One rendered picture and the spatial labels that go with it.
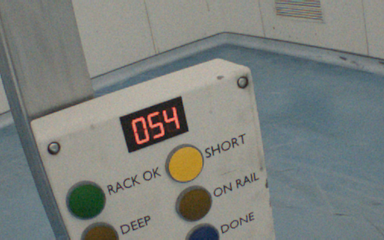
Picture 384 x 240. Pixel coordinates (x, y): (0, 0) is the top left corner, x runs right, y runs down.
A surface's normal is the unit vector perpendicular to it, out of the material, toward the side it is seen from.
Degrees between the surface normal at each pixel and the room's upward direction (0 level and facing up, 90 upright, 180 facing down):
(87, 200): 87
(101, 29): 90
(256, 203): 90
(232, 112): 90
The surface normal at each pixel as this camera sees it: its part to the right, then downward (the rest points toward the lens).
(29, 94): 0.42, 0.26
